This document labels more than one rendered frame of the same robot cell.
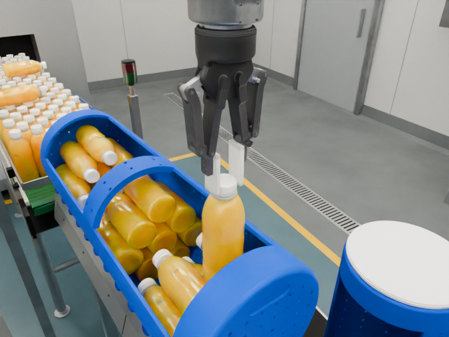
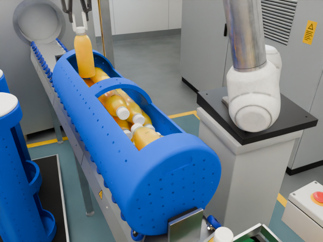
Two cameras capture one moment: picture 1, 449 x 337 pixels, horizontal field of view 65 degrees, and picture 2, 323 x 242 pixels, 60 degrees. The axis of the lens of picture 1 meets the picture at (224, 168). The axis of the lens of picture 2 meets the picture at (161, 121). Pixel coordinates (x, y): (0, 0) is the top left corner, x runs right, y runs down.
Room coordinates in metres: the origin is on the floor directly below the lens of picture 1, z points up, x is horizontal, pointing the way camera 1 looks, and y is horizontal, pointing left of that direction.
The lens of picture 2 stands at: (1.56, 0.50, 1.62)
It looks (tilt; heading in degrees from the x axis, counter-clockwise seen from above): 32 degrees down; 188
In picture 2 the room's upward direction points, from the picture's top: straight up
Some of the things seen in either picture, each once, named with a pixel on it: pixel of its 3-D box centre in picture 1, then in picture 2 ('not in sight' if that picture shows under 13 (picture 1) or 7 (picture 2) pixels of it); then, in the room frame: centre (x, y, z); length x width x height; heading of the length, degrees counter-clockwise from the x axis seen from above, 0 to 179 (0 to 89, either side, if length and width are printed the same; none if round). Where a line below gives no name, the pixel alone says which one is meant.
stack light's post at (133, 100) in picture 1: (145, 192); not in sight; (1.61, 0.43, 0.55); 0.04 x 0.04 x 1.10; 37
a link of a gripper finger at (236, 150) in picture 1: (236, 163); (73, 22); (0.47, -0.02, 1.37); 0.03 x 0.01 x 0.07; 37
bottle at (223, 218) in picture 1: (223, 235); (84, 54); (0.46, 0.00, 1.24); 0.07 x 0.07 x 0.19
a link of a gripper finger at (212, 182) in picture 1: (212, 172); (84, 21); (0.44, 0.02, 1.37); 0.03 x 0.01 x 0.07; 37
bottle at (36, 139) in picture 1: (43, 152); not in sight; (1.23, 0.71, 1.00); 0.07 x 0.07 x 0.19
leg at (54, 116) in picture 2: not in sight; (54, 114); (-0.49, -0.80, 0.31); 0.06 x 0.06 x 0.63; 37
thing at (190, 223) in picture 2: not in sight; (183, 229); (1.09, 0.48, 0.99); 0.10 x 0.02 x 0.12; 127
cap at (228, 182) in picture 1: (224, 185); (80, 30); (0.46, 0.00, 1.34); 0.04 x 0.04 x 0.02
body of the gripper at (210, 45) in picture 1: (225, 62); not in sight; (0.45, 0.00, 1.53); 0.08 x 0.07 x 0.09; 127
